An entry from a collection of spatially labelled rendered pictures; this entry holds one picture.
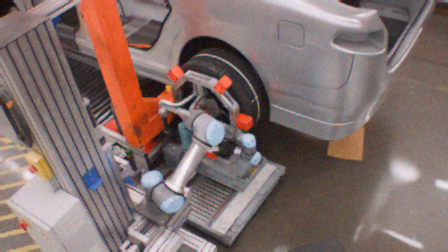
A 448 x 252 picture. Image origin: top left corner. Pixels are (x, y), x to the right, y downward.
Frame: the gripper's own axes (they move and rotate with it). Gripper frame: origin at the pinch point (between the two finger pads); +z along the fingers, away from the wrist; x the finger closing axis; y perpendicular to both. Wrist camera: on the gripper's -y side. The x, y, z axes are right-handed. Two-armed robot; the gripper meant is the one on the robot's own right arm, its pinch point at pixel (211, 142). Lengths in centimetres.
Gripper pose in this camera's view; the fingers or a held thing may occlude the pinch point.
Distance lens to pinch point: 264.1
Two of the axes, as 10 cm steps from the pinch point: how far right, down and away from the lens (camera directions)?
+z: -8.1, -3.0, 5.0
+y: -1.2, -7.5, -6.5
